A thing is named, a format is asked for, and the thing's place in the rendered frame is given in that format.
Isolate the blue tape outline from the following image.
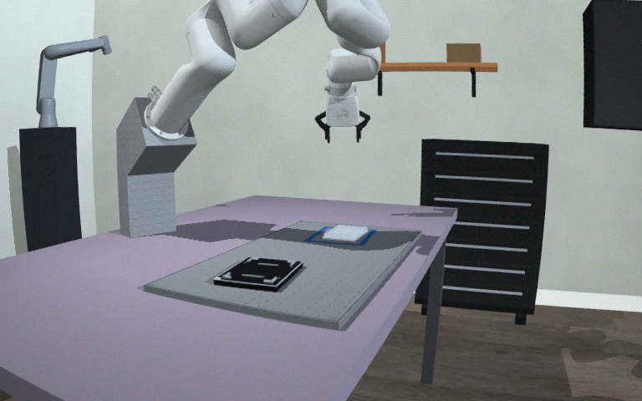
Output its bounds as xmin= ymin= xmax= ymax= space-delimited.
xmin=305 ymin=226 xmax=376 ymax=246

